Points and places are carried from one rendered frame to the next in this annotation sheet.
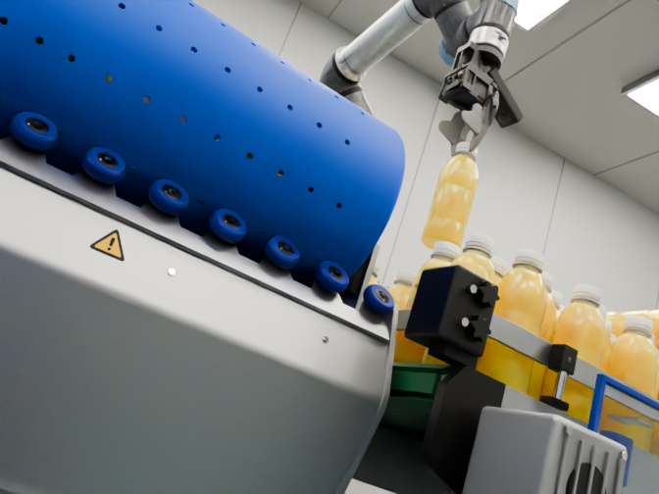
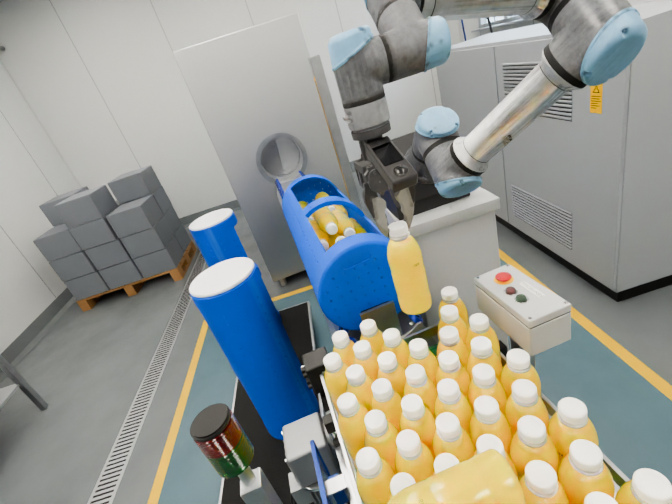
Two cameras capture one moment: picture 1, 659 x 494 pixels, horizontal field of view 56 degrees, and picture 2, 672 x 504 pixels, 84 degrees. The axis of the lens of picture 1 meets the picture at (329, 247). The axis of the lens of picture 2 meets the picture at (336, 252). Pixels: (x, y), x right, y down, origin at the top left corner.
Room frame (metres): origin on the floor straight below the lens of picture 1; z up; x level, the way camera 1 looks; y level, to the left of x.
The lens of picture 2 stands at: (1.09, -0.85, 1.67)
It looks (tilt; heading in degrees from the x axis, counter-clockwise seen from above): 27 degrees down; 109
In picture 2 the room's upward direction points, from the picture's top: 18 degrees counter-clockwise
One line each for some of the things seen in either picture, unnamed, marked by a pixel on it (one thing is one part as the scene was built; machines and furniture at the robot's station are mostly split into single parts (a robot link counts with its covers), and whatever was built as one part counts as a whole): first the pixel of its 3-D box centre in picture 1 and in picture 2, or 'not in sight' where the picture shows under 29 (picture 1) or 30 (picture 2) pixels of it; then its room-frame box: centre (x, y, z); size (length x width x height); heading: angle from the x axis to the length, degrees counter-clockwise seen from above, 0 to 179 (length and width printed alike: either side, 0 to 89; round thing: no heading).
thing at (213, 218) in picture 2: not in sight; (210, 219); (-0.26, 1.07, 1.03); 0.28 x 0.28 x 0.01
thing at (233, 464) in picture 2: not in sight; (229, 449); (0.71, -0.54, 1.18); 0.06 x 0.06 x 0.05
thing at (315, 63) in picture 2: not in sight; (353, 195); (0.55, 1.45, 0.85); 0.06 x 0.06 x 1.70; 25
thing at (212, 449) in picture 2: not in sight; (217, 432); (0.71, -0.54, 1.23); 0.06 x 0.06 x 0.04
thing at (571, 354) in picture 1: (559, 376); (332, 430); (0.77, -0.33, 0.94); 0.03 x 0.02 x 0.08; 115
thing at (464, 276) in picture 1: (448, 317); (322, 371); (0.71, -0.16, 0.95); 0.10 x 0.07 x 0.10; 25
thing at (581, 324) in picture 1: (574, 358); (360, 436); (0.86, -0.39, 0.99); 0.07 x 0.07 x 0.19
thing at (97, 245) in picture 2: not in sight; (118, 236); (-2.51, 2.49, 0.59); 1.20 x 0.80 x 1.19; 18
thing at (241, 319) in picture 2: not in sight; (261, 354); (0.19, 0.32, 0.59); 0.28 x 0.28 x 0.88
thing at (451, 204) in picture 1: (452, 199); (408, 270); (1.00, -0.18, 1.24); 0.07 x 0.07 x 0.19
